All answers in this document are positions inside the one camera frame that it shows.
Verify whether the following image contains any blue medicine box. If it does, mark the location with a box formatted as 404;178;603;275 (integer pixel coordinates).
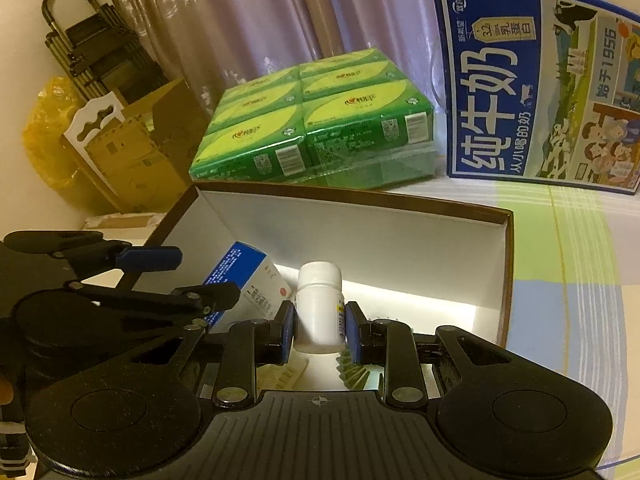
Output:
202;241;293;333

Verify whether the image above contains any blue milk carton case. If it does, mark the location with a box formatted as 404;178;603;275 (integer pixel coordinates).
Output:
430;0;640;196

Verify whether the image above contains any green tissue multipack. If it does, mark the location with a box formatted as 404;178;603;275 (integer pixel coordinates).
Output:
189;47;436;192

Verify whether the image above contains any flat cardboard parcel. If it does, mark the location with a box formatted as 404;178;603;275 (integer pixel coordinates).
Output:
85;212;168;233

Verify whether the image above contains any green ridged plastic piece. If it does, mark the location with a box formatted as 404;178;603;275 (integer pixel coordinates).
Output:
336;347;386;390

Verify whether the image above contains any pale patterned curtain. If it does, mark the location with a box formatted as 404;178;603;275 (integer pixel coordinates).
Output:
92;0;531;111

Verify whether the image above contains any cardboard carton with white handle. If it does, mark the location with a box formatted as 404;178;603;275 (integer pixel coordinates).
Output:
62;77;211;213

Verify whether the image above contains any brown cardboard box white inside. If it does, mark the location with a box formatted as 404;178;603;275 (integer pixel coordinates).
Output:
132;180;515;396

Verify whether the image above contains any yellow plastic bag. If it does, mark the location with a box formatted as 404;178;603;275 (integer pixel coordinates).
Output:
22;76;93;206

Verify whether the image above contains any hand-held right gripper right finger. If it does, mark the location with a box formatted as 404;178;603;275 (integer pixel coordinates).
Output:
345;301;506;408

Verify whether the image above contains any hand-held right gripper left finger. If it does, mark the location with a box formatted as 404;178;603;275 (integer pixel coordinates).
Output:
117;301;296;409

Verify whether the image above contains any plaid tablecloth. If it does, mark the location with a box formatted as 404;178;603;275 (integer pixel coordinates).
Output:
435;175;640;480

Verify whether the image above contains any black folded trolley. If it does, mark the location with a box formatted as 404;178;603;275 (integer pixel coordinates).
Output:
42;0;168;106

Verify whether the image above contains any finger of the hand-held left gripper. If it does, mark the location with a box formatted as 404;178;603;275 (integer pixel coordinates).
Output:
65;281;241;331
2;230;183;276

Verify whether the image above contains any white pill bottle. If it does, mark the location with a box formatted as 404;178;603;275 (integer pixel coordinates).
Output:
292;261;346;354

